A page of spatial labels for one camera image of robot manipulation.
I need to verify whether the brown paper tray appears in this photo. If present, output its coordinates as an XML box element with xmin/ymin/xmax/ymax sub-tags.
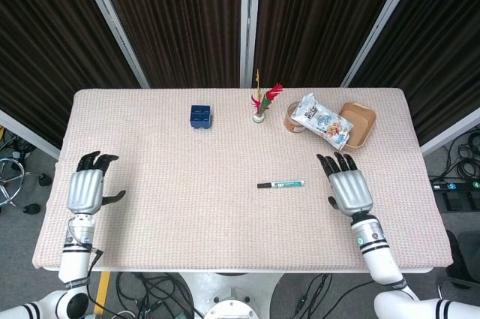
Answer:
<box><xmin>337</xmin><ymin>101</ymin><xmax>377</xmax><ymax>149</ymax></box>

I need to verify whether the white blue snack bag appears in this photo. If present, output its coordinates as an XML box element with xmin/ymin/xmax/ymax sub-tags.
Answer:
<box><xmin>291</xmin><ymin>92</ymin><xmax>355</xmax><ymax>151</ymax></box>

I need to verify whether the black cable tangle under table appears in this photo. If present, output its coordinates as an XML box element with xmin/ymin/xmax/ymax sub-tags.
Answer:
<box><xmin>115</xmin><ymin>272</ymin><xmax>197</xmax><ymax>319</ymax></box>

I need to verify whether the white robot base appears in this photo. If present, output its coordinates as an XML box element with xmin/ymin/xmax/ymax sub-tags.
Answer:
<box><xmin>179</xmin><ymin>272</ymin><xmax>283</xmax><ymax>319</ymax></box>

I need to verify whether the dark partition panel white frame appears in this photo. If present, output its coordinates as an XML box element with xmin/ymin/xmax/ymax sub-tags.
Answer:
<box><xmin>241</xmin><ymin>0</ymin><xmax>427</xmax><ymax>89</ymax></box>
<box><xmin>0</xmin><ymin>0</ymin><xmax>150</xmax><ymax>158</ymax></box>
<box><xmin>74</xmin><ymin>0</ymin><xmax>251</xmax><ymax>89</ymax></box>
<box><xmin>340</xmin><ymin>0</ymin><xmax>480</xmax><ymax>157</ymax></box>

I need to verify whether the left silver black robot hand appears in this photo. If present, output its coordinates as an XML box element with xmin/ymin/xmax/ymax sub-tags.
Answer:
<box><xmin>66</xmin><ymin>150</ymin><xmax>127</xmax><ymax>216</ymax></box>

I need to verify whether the red green feather shuttlecock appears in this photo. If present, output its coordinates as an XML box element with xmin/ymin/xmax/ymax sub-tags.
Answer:
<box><xmin>250</xmin><ymin>68</ymin><xmax>284</xmax><ymax>124</ymax></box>

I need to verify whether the blue compartment box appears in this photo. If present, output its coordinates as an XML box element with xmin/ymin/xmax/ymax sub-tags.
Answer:
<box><xmin>188</xmin><ymin>104</ymin><xmax>214</xmax><ymax>131</ymax></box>

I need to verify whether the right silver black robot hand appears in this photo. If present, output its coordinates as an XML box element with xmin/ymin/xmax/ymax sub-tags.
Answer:
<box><xmin>316</xmin><ymin>151</ymin><xmax>374</xmax><ymax>217</ymax></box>

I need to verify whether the black chair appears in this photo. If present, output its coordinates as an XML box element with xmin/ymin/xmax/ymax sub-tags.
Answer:
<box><xmin>438</xmin><ymin>228</ymin><xmax>480</xmax><ymax>290</ymax></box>

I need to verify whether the chrome stool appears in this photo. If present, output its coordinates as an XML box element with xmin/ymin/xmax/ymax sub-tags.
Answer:
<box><xmin>0</xmin><ymin>157</ymin><xmax>53</xmax><ymax>215</ymax></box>

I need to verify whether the black floor cable bundle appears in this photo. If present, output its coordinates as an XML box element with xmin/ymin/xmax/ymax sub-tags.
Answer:
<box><xmin>442</xmin><ymin>127</ymin><xmax>480</xmax><ymax>182</ymax></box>

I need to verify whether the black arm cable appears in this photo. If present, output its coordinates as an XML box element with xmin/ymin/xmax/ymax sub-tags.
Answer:
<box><xmin>67</xmin><ymin>221</ymin><xmax>105</xmax><ymax>319</ymax></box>

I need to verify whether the pink woven tablecloth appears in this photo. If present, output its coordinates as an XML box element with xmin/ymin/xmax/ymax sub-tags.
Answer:
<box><xmin>31</xmin><ymin>88</ymin><xmax>453</xmax><ymax>271</ymax></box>

